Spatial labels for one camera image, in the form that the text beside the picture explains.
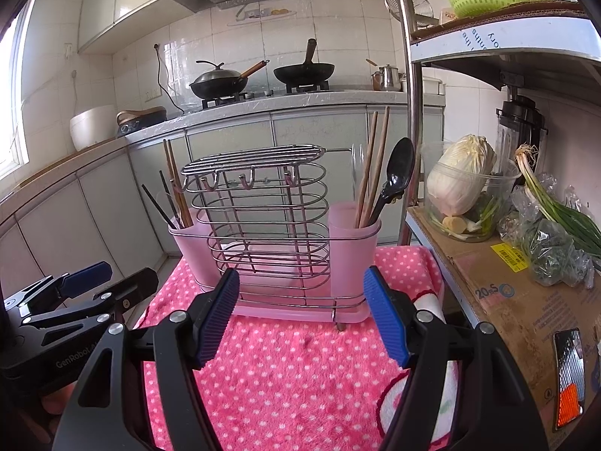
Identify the green leafy vegetable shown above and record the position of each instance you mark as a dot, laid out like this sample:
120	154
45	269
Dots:
486	211

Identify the ginger root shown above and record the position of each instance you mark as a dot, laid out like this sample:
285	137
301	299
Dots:
454	224

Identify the black wok with lid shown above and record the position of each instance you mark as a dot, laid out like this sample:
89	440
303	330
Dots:
216	85

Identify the pink polka dot towel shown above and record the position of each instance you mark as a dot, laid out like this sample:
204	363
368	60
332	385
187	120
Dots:
291	376

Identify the gas stove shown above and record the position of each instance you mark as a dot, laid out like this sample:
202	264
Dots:
263	94

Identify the black plastic spoon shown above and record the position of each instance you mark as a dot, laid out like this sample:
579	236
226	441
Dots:
400	164

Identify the plastic bag of greens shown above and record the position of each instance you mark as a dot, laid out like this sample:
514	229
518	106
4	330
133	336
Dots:
549	253

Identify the grey kitchen counter cabinets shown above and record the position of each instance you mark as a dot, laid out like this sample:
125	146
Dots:
117	197

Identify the napa cabbage in container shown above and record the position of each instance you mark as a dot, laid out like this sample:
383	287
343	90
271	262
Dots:
504	188

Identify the white plastic box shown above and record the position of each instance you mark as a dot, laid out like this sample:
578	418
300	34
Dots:
432	85

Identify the wall cabinet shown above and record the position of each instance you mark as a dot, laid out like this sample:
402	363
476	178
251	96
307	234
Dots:
126	0

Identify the dark countertop appliance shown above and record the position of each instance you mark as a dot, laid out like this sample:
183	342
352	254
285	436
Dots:
141	124

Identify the clear plastic spoon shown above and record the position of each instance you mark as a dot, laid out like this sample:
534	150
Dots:
358	169

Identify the white rice cooker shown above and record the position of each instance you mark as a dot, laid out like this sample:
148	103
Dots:
91	127

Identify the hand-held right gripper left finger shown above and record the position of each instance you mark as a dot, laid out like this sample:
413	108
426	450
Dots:
216	319

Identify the steel kettle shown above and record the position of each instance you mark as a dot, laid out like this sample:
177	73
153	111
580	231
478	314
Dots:
388	80

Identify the scallions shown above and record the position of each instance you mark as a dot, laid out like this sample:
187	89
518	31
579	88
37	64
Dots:
563	213

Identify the clear plastic splash guard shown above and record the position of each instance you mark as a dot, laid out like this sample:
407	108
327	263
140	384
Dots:
181	65

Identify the glass wall shelf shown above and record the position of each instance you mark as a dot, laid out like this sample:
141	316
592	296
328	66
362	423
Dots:
267	13

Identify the window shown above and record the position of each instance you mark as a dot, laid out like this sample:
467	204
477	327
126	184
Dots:
14	103

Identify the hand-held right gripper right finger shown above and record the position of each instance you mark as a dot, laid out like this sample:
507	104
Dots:
387	319

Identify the person's left hand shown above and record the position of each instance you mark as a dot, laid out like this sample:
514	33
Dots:
58	397

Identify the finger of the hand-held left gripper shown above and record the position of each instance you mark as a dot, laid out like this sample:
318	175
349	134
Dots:
87	278
136	286

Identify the metal storage shelf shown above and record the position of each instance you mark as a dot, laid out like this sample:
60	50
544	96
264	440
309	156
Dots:
413	103

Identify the black blender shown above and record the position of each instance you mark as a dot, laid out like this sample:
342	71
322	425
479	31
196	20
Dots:
521	117

